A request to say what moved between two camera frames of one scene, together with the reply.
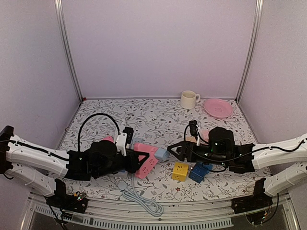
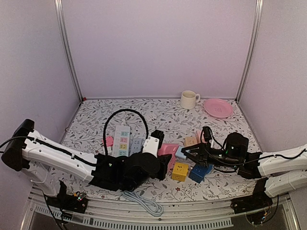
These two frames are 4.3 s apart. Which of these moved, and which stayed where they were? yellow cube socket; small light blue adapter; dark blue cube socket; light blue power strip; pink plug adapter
Moved: small light blue adapter
Stayed: pink plug adapter; light blue power strip; dark blue cube socket; yellow cube socket
